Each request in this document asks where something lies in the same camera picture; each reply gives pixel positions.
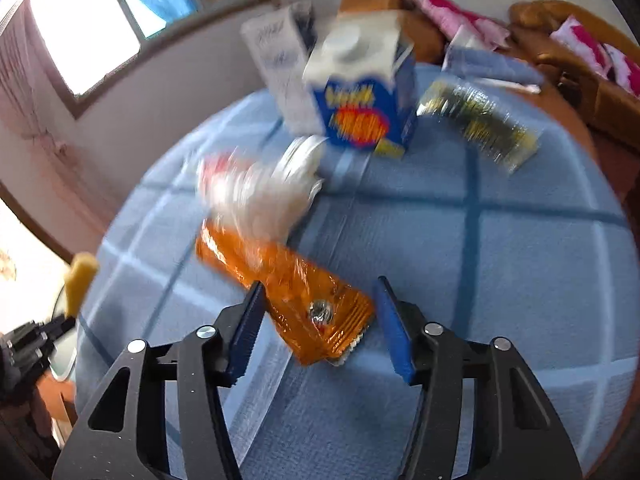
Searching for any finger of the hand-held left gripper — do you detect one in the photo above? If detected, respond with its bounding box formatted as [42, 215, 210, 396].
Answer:
[42, 312, 79, 342]

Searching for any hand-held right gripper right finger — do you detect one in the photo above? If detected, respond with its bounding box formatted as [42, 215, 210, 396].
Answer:
[372, 276, 583, 480]

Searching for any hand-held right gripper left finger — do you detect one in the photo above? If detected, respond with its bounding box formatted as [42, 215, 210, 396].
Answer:
[52, 280, 266, 480]

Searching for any mint green cartoon bucket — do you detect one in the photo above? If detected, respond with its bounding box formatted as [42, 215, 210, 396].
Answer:
[49, 342, 79, 382]

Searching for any yellow sponge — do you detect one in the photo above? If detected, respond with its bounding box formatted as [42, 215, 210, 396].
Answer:
[64, 253, 100, 319]

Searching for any orange snack wrapper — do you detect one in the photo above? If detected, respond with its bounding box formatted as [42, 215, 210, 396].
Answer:
[195, 220, 376, 367]

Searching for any blue checked tablecloth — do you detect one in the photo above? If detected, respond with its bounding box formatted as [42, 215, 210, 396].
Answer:
[75, 62, 633, 480]

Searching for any white plastic bag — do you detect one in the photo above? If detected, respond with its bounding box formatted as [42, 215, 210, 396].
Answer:
[196, 135, 326, 249]

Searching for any clear packet with dark print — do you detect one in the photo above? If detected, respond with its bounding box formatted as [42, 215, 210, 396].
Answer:
[417, 79, 544, 174]

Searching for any blue and white milk carton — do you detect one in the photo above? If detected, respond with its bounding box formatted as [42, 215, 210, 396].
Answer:
[302, 12, 418, 159]

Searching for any white paper carton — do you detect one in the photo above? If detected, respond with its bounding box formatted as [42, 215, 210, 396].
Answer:
[240, 2, 327, 136]

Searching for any light blue folded cloth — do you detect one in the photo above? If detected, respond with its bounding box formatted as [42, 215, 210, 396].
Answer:
[442, 26, 546, 94]

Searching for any pink floral pillow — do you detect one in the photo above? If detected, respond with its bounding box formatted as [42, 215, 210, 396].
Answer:
[550, 16, 614, 81]
[397, 0, 512, 52]
[605, 45, 640, 97]

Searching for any brown leather sofa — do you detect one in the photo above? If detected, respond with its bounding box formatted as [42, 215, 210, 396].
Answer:
[507, 0, 640, 137]

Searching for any window with grey frame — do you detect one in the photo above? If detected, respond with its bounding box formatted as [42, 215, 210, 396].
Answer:
[27, 0, 257, 120]

